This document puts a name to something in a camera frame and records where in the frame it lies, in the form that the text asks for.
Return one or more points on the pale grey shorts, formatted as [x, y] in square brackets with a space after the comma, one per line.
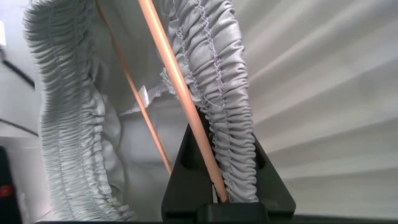
[217, 62]

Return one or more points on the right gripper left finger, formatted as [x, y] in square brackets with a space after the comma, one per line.
[183, 174]

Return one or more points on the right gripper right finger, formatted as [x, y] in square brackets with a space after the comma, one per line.
[273, 189]

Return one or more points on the white curtain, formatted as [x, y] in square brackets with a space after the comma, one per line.
[326, 93]

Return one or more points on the pink clothes hanger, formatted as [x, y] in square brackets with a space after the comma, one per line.
[186, 99]

